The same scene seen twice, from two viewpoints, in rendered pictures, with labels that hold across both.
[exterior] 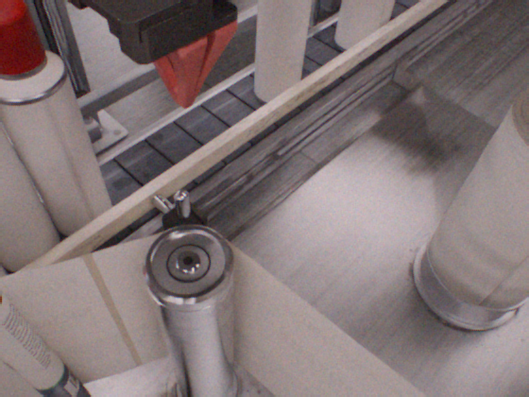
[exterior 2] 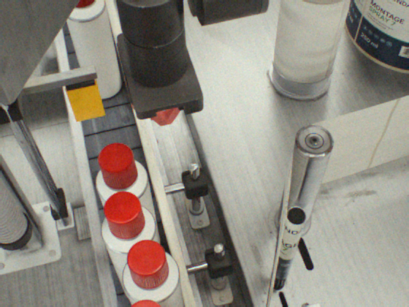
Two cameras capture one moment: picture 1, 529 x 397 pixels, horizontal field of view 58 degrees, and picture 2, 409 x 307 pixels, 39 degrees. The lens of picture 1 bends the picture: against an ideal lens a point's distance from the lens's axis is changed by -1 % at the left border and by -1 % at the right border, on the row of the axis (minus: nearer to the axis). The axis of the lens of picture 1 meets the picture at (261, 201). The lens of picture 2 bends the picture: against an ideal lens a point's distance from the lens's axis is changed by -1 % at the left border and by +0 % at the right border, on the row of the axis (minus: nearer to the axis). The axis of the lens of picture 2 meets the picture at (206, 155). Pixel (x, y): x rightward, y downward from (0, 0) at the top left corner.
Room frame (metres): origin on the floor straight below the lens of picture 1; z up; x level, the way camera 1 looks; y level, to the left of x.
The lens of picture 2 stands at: (0.01, 0.34, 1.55)
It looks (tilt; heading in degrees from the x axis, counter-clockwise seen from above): 59 degrees down; 305
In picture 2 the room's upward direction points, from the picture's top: 1 degrees counter-clockwise
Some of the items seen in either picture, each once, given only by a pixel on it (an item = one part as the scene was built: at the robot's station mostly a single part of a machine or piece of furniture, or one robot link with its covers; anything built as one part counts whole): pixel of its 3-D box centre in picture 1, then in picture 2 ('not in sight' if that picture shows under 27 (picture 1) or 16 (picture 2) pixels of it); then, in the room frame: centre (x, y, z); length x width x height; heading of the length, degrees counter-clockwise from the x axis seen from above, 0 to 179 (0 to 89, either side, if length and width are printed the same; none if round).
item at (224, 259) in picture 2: not in sight; (204, 269); (0.15, 0.14, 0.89); 0.06 x 0.03 x 0.12; 50
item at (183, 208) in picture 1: (188, 234); (195, 188); (0.22, 0.06, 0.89); 0.03 x 0.03 x 0.12; 50
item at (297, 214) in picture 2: not in sight; (285, 253); (0.07, 0.11, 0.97); 0.02 x 0.02 x 0.19
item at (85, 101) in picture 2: not in sight; (85, 100); (0.29, 0.13, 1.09); 0.03 x 0.01 x 0.06; 50
